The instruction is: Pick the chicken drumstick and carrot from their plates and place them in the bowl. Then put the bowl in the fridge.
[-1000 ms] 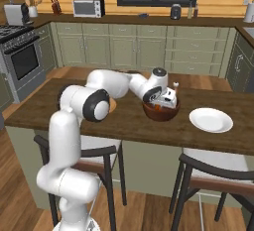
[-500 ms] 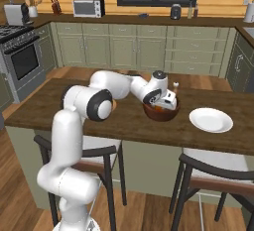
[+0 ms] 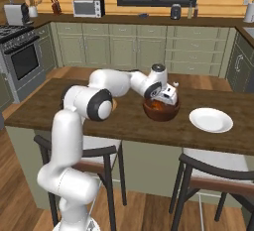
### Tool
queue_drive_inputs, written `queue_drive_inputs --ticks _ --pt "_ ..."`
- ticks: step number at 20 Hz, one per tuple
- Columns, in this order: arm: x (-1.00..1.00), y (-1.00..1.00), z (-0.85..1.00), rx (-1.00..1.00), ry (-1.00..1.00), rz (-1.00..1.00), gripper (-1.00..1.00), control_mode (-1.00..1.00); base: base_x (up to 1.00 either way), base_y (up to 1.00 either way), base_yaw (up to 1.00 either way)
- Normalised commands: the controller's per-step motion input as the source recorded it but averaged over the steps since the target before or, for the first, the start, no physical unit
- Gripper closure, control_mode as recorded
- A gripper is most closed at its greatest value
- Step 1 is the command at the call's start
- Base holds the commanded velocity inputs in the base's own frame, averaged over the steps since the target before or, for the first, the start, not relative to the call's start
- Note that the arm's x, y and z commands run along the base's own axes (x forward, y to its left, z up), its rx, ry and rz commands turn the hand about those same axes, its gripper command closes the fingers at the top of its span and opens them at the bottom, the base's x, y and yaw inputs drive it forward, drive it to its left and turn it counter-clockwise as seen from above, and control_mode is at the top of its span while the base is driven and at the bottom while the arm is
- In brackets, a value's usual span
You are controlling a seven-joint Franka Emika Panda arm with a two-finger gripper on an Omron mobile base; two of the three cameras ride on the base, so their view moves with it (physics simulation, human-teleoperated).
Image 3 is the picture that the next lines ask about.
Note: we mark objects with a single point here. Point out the brown wooden bowl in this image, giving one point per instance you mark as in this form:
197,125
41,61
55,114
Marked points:
162,113

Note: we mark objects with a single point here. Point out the white pot with tools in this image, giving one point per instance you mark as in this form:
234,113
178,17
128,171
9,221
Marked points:
33,10

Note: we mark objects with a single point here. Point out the white toaster oven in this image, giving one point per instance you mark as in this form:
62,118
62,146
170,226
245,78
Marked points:
88,8

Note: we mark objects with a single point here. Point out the orange carrot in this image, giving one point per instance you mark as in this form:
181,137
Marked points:
114,104

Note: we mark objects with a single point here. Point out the white paper towel roll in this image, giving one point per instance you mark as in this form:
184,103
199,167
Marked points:
249,12

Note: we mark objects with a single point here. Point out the white round plate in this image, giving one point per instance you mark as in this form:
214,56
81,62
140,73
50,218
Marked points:
210,119

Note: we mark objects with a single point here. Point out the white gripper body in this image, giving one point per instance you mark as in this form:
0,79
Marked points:
169,99

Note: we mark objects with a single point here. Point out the green cupboard beside oven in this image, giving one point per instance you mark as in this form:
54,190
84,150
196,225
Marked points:
46,48

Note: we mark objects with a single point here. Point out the steel oven with hob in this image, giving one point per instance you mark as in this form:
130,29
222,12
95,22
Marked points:
23,59

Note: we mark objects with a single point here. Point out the small dark dish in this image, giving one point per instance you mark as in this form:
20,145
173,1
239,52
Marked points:
144,15

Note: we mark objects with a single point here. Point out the brown knife block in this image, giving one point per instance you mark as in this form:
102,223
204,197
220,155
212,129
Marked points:
56,7

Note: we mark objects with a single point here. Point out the dark slim bottle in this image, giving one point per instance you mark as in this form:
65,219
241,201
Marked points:
195,11

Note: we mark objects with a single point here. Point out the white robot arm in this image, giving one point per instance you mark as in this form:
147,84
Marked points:
71,132

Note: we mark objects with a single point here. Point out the green base cupboard run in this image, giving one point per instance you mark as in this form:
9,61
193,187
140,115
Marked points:
145,48

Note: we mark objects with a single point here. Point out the black stool with white seat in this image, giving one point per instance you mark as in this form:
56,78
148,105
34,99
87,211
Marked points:
107,162
211,170

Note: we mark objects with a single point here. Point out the pale slim bottle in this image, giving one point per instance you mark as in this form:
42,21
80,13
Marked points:
190,11

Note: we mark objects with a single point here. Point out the white wall socket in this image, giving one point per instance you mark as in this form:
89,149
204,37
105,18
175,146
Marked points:
246,0

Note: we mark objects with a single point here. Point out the black round jar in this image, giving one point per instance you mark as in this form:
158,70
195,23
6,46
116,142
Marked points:
176,12

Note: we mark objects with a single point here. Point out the brown chicken drumstick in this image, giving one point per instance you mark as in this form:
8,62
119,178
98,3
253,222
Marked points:
155,105

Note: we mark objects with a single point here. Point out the green island cabinet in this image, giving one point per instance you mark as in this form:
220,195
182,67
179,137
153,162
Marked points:
149,165

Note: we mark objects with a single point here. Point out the grey coffee machine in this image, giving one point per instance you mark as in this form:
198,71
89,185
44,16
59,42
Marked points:
15,14

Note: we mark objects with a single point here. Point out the green side cupboard run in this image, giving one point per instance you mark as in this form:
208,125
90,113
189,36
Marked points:
240,64

